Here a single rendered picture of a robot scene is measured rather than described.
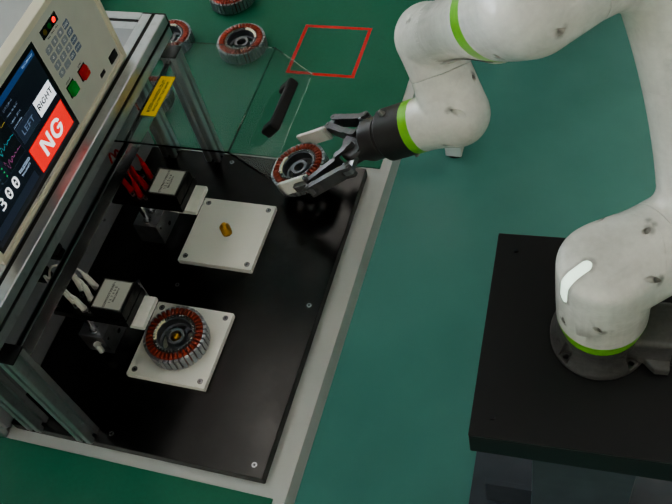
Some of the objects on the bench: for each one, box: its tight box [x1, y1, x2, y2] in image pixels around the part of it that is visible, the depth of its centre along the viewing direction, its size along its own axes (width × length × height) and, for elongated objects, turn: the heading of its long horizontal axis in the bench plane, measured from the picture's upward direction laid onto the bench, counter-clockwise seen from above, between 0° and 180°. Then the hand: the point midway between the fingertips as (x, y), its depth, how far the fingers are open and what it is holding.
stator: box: [143, 306, 211, 371], centre depth 150 cm, size 11×11×4 cm
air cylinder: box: [78, 321, 126, 353], centre depth 155 cm, size 5×8×6 cm
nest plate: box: [126, 301, 235, 392], centre depth 152 cm, size 15×15×1 cm
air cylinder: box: [133, 208, 179, 244], centre depth 167 cm, size 5×8×6 cm
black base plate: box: [12, 147, 367, 484], centre depth 160 cm, size 47×64×2 cm
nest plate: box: [178, 198, 277, 274], centre depth 165 cm, size 15×15×1 cm
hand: (299, 162), depth 162 cm, fingers closed on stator, 11 cm apart
